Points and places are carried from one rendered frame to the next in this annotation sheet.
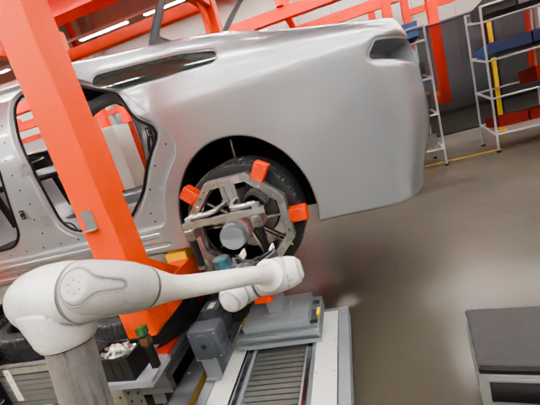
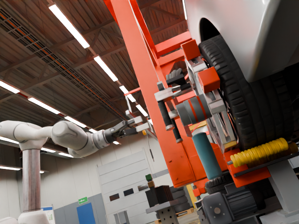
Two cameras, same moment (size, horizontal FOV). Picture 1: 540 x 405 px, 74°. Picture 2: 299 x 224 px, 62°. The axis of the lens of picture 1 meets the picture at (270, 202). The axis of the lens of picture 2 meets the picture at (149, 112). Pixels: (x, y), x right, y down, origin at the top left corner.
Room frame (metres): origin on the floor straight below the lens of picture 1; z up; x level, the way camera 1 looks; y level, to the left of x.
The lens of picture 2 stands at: (1.36, -1.07, 0.41)
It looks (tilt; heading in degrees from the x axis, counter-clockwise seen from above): 21 degrees up; 83
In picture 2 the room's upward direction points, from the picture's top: 19 degrees counter-clockwise
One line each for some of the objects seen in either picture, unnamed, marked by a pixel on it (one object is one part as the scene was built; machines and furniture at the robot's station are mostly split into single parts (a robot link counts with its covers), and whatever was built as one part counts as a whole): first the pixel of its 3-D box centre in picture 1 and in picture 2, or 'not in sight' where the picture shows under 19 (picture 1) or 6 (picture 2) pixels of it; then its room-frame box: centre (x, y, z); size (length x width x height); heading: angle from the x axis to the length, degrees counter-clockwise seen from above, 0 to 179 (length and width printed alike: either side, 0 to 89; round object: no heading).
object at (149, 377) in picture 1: (120, 374); (163, 206); (1.48, 0.88, 0.44); 0.43 x 0.17 x 0.03; 75
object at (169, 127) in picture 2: (263, 240); (165, 114); (1.57, 0.08, 0.83); 0.04 x 0.04 x 0.16
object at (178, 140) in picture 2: (198, 253); (175, 130); (1.66, 0.40, 0.83); 0.04 x 0.04 x 0.16
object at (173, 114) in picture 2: (193, 232); (174, 114); (1.69, 0.40, 0.93); 0.09 x 0.05 x 0.05; 165
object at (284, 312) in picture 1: (274, 295); (288, 189); (2.01, 0.14, 0.32); 0.40 x 0.30 x 0.28; 75
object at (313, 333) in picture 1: (282, 322); not in sight; (2.01, 0.14, 0.13); 0.50 x 0.36 x 0.10; 75
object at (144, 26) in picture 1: (130, 32); not in sight; (4.56, 0.98, 2.68); 1.77 x 0.10 x 0.12; 75
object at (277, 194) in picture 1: (241, 225); (209, 104); (1.84, 0.18, 0.85); 0.54 x 0.07 x 0.54; 75
